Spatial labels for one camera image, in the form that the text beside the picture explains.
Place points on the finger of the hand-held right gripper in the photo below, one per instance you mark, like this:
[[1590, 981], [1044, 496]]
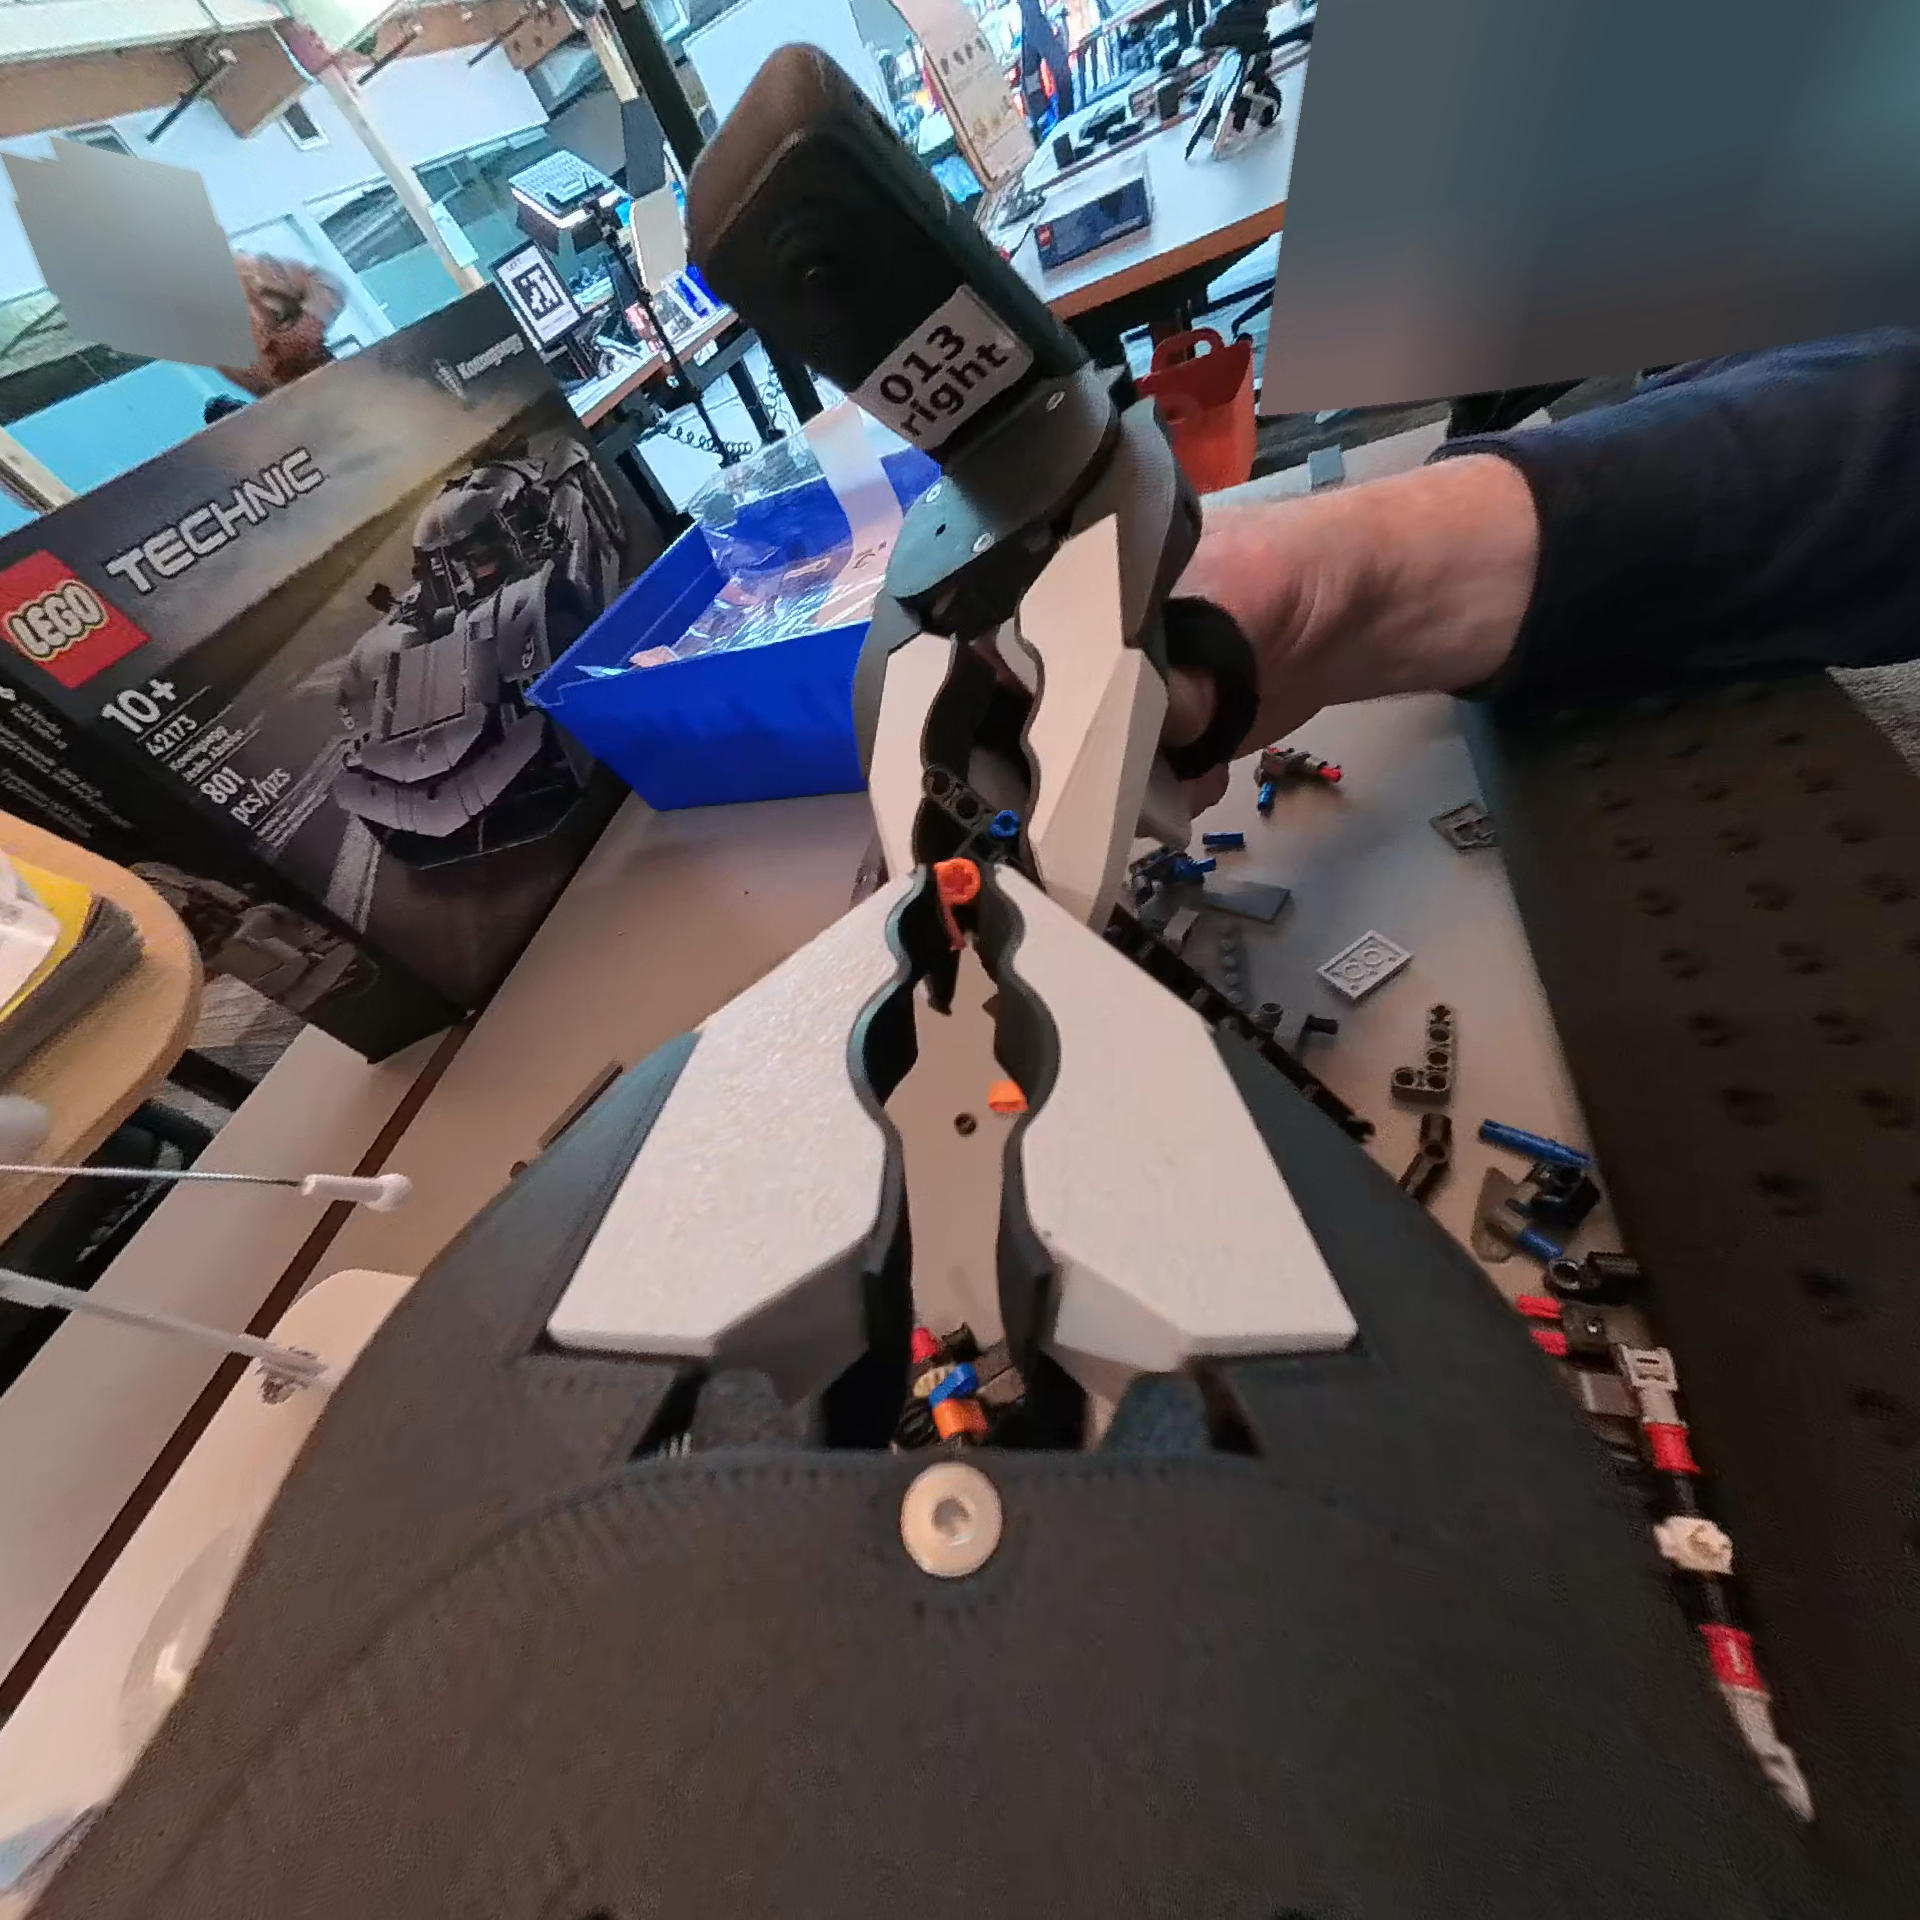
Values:
[[900, 734], [1095, 721]]

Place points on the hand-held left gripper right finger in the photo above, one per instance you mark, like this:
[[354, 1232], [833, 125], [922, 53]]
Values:
[[1184, 1201]]

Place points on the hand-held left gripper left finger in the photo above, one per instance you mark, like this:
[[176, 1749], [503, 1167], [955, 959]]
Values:
[[720, 1201]]

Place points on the orange lego connector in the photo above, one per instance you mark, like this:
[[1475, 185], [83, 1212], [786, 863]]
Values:
[[955, 884]]

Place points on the person's right forearm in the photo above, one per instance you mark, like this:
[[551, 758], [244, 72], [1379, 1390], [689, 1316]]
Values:
[[1723, 524]]

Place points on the tiny orange lego piece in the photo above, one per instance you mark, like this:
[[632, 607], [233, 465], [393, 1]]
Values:
[[1001, 1096]]

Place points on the dark grey angled lego beam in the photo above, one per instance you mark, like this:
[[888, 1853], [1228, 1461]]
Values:
[[1424, 1073]]

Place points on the light grey square lego plate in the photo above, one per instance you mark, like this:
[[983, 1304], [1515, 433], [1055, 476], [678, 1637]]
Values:
[[1366, 965]]

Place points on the blue lego axle pin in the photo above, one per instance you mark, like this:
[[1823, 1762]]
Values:
[[1530, 1143]]

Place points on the scattered loose lego pieces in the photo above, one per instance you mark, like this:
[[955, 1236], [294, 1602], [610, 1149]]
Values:
[[1559, 1193]]

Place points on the black lego set box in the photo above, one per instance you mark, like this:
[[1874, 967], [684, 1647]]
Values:
[[299, 674]]

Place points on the person's right hand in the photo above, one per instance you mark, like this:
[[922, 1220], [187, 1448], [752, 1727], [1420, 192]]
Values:
[[1348, 599]]

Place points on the blue plastic bin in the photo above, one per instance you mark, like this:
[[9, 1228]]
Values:
[[705, 721]]

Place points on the crumpled clear plastic bags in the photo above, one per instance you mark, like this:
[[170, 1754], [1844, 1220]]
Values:
[[779, 556]]

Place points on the orange plastic bucket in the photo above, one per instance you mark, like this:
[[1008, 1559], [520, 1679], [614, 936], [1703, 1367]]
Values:
[[1200, 406]]

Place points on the white background table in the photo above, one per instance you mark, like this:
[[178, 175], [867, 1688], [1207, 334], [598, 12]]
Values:
[[1200, 248]]

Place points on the black axle with red bushings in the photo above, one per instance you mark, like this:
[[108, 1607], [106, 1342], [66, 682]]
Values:
[[1664, 1448]]

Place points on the black perforated panel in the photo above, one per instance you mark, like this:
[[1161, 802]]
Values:
[[1723, 1049]]

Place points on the white book stand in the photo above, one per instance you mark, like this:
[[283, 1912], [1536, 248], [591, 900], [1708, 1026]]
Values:
[[120, 1049]]

